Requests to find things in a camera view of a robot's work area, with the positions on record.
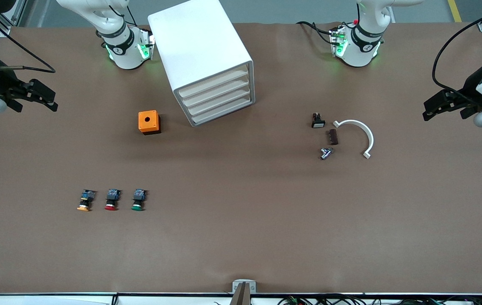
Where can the orange button enclosure box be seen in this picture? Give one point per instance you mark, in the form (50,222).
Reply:
(148,120)

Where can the white curved bracket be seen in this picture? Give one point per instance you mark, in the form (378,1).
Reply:
(353,122)

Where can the small brown block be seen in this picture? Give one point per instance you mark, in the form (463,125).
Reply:
(333,137)

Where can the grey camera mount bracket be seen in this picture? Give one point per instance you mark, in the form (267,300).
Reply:
(244,287)

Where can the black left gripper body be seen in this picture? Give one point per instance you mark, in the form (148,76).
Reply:
(472,84)

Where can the brown table mat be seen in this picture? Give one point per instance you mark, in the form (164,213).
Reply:
(241,212)

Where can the white drawer cabinet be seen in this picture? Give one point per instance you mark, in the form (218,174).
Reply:
(198,38)

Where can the green push button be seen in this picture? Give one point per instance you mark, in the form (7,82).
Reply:
(139,198)

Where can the chrome pipe fitting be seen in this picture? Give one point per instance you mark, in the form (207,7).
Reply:
(325,153)

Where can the red push button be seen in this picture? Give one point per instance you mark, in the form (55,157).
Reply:
(112,198)

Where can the yellow push button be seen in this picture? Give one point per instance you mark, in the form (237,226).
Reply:
(85,199)

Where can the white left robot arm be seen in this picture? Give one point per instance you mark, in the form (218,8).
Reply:
(364,46)

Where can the cream plastic drawer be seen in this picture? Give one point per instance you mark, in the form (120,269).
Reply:
(215,109)
(215,100)

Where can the black switch with white cap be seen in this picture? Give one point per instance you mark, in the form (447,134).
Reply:
(318,123)

